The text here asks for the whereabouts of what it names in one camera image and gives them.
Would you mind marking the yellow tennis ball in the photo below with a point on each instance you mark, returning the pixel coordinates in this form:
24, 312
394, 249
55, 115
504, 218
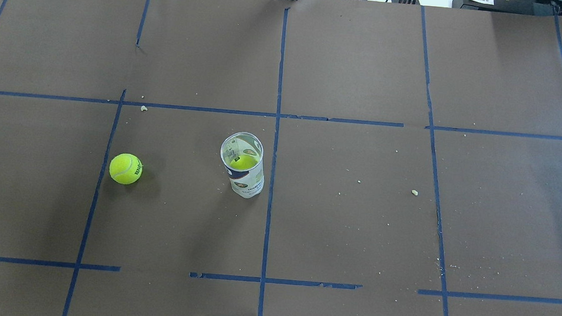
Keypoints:
125, 168

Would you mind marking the clear tennis ball can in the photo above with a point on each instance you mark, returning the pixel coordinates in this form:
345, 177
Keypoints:
250, 182

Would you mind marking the tennis ball inside can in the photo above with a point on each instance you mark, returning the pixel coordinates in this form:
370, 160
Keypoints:
243, 162

